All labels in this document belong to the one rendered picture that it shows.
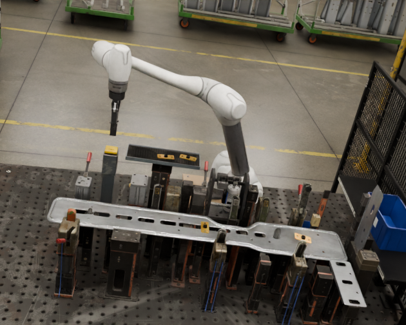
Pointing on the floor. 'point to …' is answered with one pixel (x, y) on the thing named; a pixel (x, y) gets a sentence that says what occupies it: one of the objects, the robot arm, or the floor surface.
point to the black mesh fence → (397, 300)
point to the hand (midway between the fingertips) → (113, 128)
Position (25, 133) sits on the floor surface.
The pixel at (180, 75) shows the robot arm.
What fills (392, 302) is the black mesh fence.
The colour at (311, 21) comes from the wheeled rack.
